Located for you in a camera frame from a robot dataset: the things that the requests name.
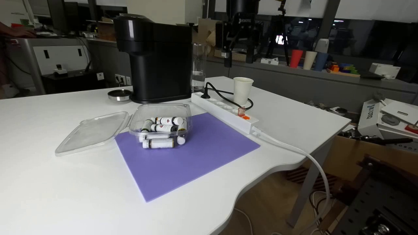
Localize black camera stand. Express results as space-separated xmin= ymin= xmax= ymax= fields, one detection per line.
xmin=214 ymin=0 xmax=263 ymax=68

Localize bag of batteries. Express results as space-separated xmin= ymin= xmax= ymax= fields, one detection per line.
xmin=126 ymin=100 xmax=193 ymax=150

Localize white printed carton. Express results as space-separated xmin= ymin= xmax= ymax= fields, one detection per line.
xmin=355 ymin=96 xmax=418 ymax=141

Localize white power strip orange switch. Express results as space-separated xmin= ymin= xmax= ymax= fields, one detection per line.
xmin=190 ymin=91 xmax=261 ymax=134

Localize grey long counter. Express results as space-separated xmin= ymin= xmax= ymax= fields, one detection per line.
xmin=203 ymin=58 xmax=418 ymax=115

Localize grey metal cabinet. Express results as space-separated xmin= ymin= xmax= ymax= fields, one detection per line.
xmin=4 ymin=35 xmax=94 ymax=96

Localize cream cup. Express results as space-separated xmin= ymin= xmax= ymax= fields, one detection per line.
xmin=301 ymin=49 xmax=318 ymax=71

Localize colourful toy blocks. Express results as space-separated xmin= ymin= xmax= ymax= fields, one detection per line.
xmin=326 ymin=61 xmax=361 ymax=75

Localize white paper cup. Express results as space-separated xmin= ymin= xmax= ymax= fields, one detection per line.
xmin=232 ymin=75 xmax=256 ymax=107

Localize white power strip cable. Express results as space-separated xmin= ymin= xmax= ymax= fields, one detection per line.
xmin=249 ymin=125 xmax=333 ymax=215

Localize purple paper mat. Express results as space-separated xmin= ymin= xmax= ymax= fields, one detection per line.
xmin=113 ymin=111 xmax=262 ymax=203

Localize grey table leg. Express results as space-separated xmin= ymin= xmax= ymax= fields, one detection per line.
xmin=286 ymin=141 xmax=337 ymax=229

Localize small white box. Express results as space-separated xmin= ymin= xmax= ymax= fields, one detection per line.
xmin=368 ymin=61 xmax=402 ymax=81

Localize white marker black cap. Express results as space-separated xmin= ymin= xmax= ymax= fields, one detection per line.
xmin=137 ymin=129 xmax=151 ymax=143
xmin=149 ymin=122 xmax=180 ymax=134
xmin=141 ymin=137 xmax=176 ymax=150
xmin=145 ymin=132 xmax=177 ymax=141
xmin=173 ymin=133 xmax=189 ymax=147
xmin=158 ymin=115 xmax=189 ymax=128

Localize blue cup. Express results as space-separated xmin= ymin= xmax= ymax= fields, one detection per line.
xmin=312 ymin=51 xmax=330 ymax=73

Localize clear plastic container lid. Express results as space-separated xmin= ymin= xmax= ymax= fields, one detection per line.
xmin=53 ymin=109 xmax=130 ymax=158

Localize clear glass water tank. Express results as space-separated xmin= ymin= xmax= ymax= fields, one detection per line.
xmin=190 ymin=40 xmax=210 ymax=94

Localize red cup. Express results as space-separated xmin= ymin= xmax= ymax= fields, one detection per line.
xmin=287 ymin=48 xmax=305 ymax=70

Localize black coffee machine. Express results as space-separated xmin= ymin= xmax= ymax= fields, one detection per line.
xmin=112 ymin=13 xmax=194 ymax=104

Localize black power cable with plug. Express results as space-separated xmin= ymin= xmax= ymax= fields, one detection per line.
xmin=198 ymin=81 xmax=254 ymax=111

